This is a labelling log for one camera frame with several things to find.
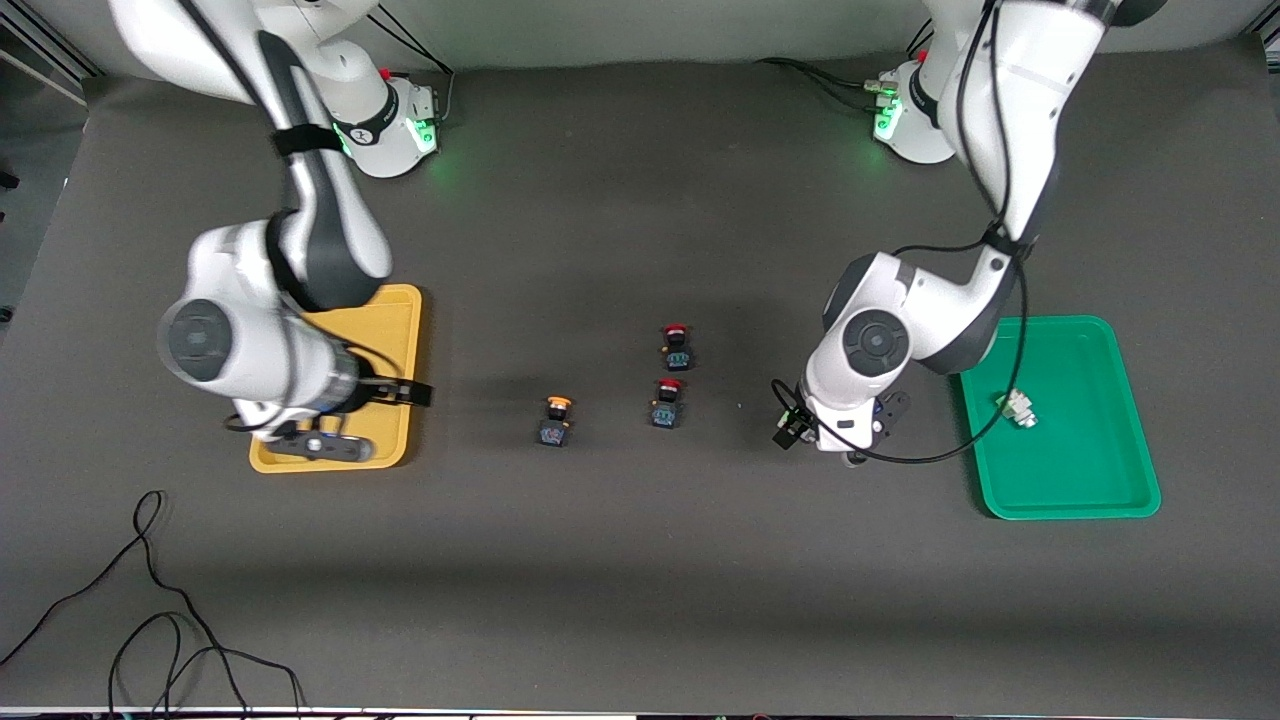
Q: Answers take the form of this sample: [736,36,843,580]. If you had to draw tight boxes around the yellow plastic tray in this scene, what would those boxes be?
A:
[248,284,424,474]

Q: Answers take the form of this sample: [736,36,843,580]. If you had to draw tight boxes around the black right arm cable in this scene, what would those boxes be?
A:
[178,0,406,443]

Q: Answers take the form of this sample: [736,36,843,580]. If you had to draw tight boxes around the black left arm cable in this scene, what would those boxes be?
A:
[770,0,1031,467]

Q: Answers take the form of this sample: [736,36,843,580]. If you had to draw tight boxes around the dark grey table mat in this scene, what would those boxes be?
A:
[0,35,1280,717]

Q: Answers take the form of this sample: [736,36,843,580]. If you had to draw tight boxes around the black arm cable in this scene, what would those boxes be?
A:
[178,0,406,443]
[770,0,1031,467]

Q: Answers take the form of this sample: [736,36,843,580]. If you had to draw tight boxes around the green plastic tray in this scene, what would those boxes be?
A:
[951,315,1163,522]

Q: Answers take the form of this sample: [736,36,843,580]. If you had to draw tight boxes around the black right base cables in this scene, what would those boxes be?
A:
[372,5,458,129]

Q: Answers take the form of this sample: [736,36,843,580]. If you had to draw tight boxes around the black base cables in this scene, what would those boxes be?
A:
[372,5,458,129]
[754,22,936,113]

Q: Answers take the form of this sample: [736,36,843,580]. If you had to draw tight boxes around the black left base cables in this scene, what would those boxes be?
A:
[754,22,936,113]

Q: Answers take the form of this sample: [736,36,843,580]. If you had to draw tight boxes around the loose thin black cable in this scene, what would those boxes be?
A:
[0,489,307,717]

